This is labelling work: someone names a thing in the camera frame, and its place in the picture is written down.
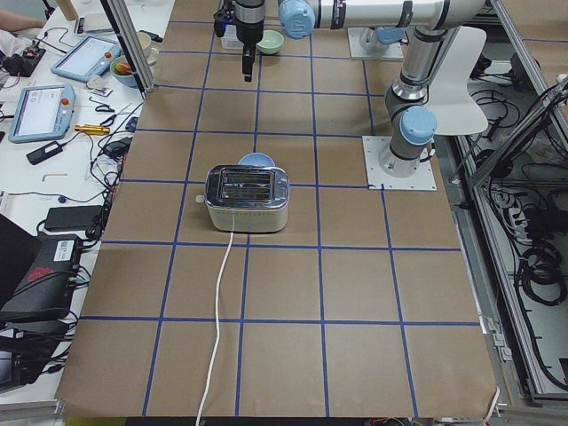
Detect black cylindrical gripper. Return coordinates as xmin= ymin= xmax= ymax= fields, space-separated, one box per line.
xmin=233 ymin=0 xmax=265 ymax=83

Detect light green bowl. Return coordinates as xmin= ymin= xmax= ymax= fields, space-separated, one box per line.
xmin=256 ymin=29 xmax=285 ymax=55

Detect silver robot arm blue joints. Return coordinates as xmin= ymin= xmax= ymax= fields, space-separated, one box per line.
xmin=279 ymin=0 xmax=484 ymax=161

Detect cream bowl with lemon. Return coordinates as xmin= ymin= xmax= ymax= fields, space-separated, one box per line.
xmin=137 ymin=31 xmax=159 ymax=67

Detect light blue bowl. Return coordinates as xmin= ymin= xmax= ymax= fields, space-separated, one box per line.
xmin=238 ymin=152 xmax=275 ymax=168

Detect blue bowl with fruit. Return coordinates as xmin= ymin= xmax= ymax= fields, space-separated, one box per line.
xmin=110 ymin=56 xmax=138 ymax=88

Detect clear plastic food container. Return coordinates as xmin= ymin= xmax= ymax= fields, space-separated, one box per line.
xmin=221 ymin=33 xmax=243 ymax=50

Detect silver cream toaster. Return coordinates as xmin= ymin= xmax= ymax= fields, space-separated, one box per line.
xmin=195 ymin=165 xmax=290 ymax=233

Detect black scissors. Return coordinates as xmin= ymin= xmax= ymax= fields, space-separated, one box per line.
xmin=89 ymin=97 xmax=115 ymax=114

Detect upper blue teach pendant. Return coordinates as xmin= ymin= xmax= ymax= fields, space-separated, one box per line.
xmin=51 ymin=36 xmax=121 ymax=83

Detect blue teach pendant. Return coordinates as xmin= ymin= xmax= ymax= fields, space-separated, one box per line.
xmin=51 ymin=36 xmax=121 ymax=83
xmin=8 ymin=84 xmax=75 ymax=144

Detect yellow cylindrical tool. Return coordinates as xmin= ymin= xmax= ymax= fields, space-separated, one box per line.
xmin=75 ymin=125 xmax=110 ymax=136

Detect white plastic chair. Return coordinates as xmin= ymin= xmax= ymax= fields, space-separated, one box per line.
xmin=426 ymin=26 xmax=487 ymax=136

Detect lower blue teach pendant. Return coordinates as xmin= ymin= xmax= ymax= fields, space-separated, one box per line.
xmin=8 ymin=84 xmax=75 ymax=144

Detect black power adapter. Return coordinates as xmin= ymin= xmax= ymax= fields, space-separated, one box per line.
xmin=27 ymin=141 xmax=63 ymax=165

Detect black red computer box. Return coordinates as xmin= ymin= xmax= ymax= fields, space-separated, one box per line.
xmin=1 ymin=233 xmax=81 ymax=323

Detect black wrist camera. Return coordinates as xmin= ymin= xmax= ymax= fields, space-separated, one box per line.
xmin=213 ymin=0 xmax=234 ymax=38

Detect aluminium frame post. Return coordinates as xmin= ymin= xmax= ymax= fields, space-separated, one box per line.
xmin=100 ymin=0 xmax=155 ymax=94

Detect white toaster power cord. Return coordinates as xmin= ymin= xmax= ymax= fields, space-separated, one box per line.
xmin=195 ymin=231 xmax=235 ymax=426

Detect square robot base plate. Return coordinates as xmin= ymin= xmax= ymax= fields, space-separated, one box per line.
xmin=362 ymin=136 xmax=437 ymax=191

